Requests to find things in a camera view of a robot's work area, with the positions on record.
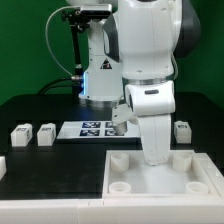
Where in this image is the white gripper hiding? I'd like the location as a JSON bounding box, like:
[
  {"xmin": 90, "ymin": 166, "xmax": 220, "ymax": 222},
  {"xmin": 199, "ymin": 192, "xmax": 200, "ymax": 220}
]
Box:
[{"xmin": 112, "ymin": 81, "xmax": 175, "ymax": 165}]

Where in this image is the white square tabletop part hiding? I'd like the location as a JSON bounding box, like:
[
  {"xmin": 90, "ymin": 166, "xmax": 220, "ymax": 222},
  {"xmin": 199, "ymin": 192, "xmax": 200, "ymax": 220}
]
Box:
[{"xmin": 102, "ymin": 150, "xmax": 224, "ymax": 198}]

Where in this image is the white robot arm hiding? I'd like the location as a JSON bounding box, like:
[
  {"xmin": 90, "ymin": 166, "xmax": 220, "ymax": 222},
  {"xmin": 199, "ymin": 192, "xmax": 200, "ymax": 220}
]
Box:
[{"xmin": 66, "ymin": 0, "xmax": 201, "ymax": 165}]

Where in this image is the white marker plate with tags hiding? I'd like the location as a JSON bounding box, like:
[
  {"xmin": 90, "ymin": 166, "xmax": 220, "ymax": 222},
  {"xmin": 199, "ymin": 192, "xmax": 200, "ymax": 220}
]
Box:
[{"xmin": 57, "ymin": 121, "xmax": 139, "ymax": 140}]

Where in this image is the white L-shaped obstacle fence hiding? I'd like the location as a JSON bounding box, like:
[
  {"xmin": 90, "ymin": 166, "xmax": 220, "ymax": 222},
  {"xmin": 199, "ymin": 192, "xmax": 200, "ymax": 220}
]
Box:
[{"xmin": 0, "ymin": 150, "xmax": 224, "ymax": 224}]

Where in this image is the white block at left edge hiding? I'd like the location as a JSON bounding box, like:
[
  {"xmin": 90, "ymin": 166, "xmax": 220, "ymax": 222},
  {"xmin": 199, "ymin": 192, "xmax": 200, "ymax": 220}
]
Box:
[{"xmin": 0, "ymin": 156, "xmax": 7, "ymax": 181}]

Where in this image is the black base cable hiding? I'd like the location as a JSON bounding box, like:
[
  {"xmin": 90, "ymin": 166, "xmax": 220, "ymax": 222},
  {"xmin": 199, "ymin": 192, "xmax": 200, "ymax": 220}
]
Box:
[{"xmin": 37, "ymin": 77, "xmax": 83, "ymax": 96}]

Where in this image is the grey camera cable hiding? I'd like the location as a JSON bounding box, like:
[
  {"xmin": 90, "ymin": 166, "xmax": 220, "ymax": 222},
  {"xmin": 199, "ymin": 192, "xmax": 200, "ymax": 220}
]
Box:
[{"xmin": 44, "ymin": 5, "xmax": 84, "ymax": 81}]

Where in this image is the black camera on stand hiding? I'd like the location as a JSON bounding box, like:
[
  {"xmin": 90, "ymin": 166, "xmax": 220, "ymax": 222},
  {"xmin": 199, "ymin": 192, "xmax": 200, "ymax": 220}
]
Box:
[{"xmin": 61, "ymin": 3, "xmax": 112, "ymax": 95}]

